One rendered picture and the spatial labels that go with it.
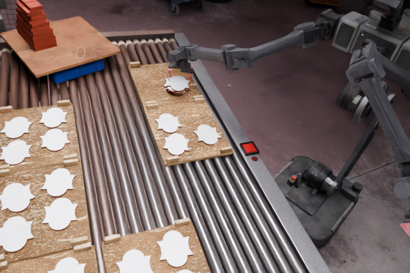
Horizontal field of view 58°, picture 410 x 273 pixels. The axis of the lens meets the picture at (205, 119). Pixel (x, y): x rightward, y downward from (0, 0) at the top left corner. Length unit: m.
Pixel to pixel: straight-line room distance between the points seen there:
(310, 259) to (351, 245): 1.34
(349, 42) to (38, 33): 1.61
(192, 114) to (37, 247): 0.97
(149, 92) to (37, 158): 0.69
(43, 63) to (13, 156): 0.60
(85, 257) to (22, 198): 0.37
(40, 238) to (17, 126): 0.63
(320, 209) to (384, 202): 0.78
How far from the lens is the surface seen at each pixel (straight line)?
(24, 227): 1.54
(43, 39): 2.26
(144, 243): 1.46
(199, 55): 1.86
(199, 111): 1.99
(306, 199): 2.64
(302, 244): 1.60
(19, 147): 1.82
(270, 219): 1.62
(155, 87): 2.13
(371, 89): 1.37
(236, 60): 1.62
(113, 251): 1.44
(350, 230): 2.97
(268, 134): 3.40
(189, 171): 1.70
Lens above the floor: 2.19
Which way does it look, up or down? 40 degrees down
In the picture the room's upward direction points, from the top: 9 degrees clockwise
